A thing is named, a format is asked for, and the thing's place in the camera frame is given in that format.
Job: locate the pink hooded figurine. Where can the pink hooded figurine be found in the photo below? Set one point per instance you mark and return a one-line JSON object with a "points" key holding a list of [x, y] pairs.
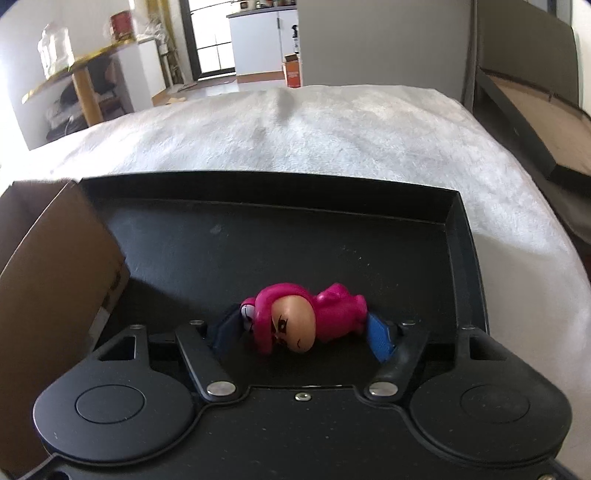
{"points": [[337, 304]]}

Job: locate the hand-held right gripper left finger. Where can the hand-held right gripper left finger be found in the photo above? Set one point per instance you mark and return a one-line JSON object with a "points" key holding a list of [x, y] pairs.
{"points": [[226, 331]]}

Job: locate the dark upright panel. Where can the dark upright panel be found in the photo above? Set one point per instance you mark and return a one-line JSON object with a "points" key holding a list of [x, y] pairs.
{"points": [[521, 41]]}

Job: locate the black framed brown board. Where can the black framed brown board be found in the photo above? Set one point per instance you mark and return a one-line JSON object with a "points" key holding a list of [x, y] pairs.
{"points": [[545, 120]]}

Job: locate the orange cardboard box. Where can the orange cardboard box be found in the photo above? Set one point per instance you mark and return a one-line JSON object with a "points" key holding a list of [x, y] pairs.
{"points": [[293, 74]]}

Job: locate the clear plastic bottle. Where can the clear plastic bottle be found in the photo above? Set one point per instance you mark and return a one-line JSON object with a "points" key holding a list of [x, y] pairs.
{"points": [[56, 50]]}

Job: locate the black framed glass door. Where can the black framed glass door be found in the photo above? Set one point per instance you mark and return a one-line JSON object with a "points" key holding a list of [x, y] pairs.
{"points": [[212, 37]]}

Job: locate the white kitchen cabinet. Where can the white kitchen cabinet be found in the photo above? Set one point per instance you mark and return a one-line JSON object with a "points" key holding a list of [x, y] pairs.
{"points": [[258, 41]]}

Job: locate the round gold table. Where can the round gold table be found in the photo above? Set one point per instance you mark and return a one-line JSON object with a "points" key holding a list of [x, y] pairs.
{"points": [[85, 97]]}

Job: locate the black plastic tray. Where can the black plastic tray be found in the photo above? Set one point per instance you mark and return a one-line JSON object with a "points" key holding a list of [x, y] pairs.
{"points": [[277, 240]]}

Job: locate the dark spray bottle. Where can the dark spray bottle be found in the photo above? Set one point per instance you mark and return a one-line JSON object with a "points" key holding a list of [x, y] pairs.
{"points": [[295, 37]]}

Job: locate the red can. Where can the red can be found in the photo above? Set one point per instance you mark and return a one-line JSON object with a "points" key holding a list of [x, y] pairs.
{"points": [[121, 27]]}

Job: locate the black bag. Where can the black bag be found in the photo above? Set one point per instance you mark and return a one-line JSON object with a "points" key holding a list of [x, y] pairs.
{"points": [[101, 74]]}

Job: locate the brown cardboard box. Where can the brown cardboard box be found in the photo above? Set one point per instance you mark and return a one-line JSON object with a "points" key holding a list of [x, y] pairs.
{"points": [[55, 277]]}

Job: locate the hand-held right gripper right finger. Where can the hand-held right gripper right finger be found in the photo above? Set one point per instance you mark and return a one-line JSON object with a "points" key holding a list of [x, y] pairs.
{"points": [[381, 339]]}

